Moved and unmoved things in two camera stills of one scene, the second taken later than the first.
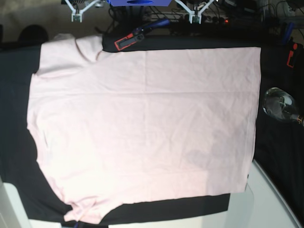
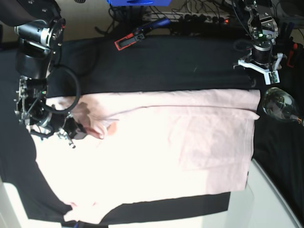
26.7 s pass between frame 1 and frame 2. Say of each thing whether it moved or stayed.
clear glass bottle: stayed
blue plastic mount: stayed
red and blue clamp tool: stayed
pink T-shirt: moved
